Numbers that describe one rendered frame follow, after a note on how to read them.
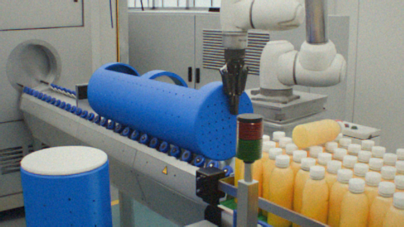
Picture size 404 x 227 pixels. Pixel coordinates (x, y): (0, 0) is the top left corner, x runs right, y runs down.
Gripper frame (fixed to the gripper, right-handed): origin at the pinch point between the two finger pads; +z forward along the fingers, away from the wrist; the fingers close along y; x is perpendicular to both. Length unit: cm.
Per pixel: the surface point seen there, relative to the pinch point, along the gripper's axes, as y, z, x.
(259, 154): -38, -1, -52
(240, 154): -41, -1, -49
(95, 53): 198, 34, 528
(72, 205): -63, 23, 1
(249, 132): -40, -7, -51
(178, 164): -13.5, 23.6, 15.9
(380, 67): 260, 16, 103
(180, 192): -15.8, 33.3, 11.7
